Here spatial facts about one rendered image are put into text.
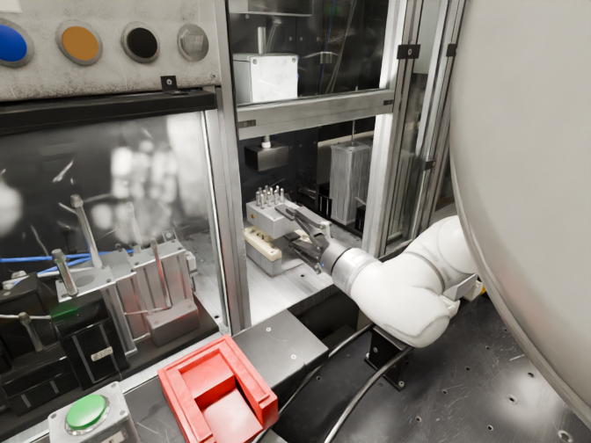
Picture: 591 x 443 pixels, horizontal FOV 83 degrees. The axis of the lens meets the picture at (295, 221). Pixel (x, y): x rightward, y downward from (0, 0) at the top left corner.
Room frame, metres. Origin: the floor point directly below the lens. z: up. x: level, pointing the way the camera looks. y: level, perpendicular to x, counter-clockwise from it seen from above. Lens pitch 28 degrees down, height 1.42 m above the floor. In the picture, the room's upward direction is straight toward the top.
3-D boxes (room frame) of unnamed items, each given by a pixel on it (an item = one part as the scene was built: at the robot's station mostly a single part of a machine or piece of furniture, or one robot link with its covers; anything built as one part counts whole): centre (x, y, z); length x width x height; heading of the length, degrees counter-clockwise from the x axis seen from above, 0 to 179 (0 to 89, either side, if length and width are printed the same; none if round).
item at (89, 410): (0.24, 0.25, 1.03); 0.04 x 0.04 x 0.02
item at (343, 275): (0.54, -0.12, 1.02); 0.09 x 0.06 x 0.09; 128
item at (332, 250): (0.59, -0.07, 1.02); 0.09 x 0.07 x 0.08; 38
